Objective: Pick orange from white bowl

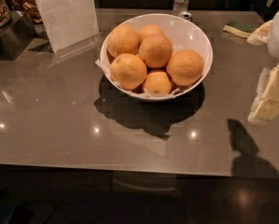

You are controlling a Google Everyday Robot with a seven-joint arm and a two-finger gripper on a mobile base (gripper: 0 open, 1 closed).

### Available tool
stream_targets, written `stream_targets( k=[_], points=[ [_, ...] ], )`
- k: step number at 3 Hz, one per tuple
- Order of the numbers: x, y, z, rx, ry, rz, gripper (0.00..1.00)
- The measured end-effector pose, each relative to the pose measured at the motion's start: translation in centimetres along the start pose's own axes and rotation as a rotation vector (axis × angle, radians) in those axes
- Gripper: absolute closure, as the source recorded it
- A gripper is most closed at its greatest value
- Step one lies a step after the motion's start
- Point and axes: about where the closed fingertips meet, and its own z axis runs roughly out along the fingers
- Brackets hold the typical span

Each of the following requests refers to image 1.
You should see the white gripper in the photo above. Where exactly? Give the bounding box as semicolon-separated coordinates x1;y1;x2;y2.
247;11;279;125

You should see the orange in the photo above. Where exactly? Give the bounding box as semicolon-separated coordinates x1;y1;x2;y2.
138;34;173;68
166;49;204;86
142;70;172;95
138;24;164;43
106;24;139;58
110;53;147;91

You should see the clear acrylic sign holder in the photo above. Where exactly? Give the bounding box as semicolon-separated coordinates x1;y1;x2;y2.
35;0;102;58

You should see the dark square box stand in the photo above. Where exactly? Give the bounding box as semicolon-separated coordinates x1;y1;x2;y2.
0;11;36;61

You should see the metal can top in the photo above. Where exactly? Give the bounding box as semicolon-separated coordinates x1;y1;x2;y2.
178;11;192;21

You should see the white ceramic bowl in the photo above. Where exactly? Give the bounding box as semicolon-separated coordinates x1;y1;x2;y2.
98;13;213;96

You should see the yellow green sponge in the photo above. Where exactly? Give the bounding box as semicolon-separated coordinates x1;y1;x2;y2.
223;21;256;38

